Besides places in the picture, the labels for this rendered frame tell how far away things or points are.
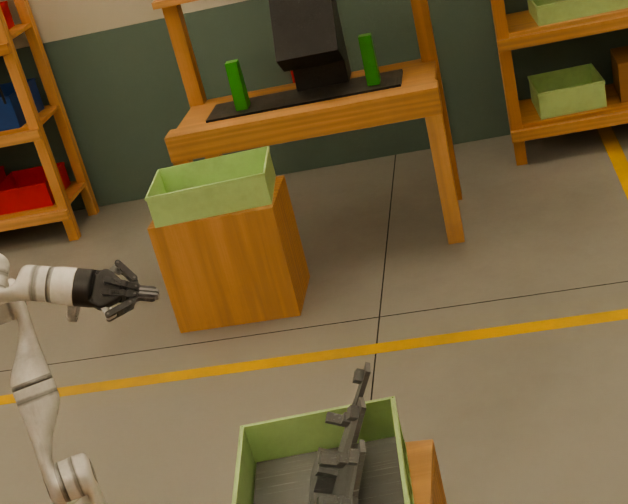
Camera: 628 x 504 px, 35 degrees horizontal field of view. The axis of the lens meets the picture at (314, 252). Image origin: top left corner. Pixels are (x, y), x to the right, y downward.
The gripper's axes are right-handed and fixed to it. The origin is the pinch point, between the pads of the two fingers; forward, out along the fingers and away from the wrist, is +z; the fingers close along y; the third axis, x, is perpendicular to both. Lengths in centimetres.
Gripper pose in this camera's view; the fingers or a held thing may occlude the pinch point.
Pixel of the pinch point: (149, 293)
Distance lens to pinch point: 198.3
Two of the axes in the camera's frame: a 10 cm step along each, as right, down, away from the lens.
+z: 10.0, 0.9, 0.2
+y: 0.7, -8.8, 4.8
